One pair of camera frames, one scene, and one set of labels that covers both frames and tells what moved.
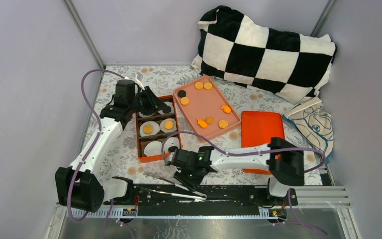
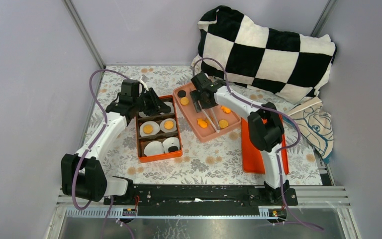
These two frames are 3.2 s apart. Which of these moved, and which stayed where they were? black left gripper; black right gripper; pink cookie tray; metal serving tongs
Moved: metal serving tongs; black right gripper
Stayed: pink cookie tray; black left gripper
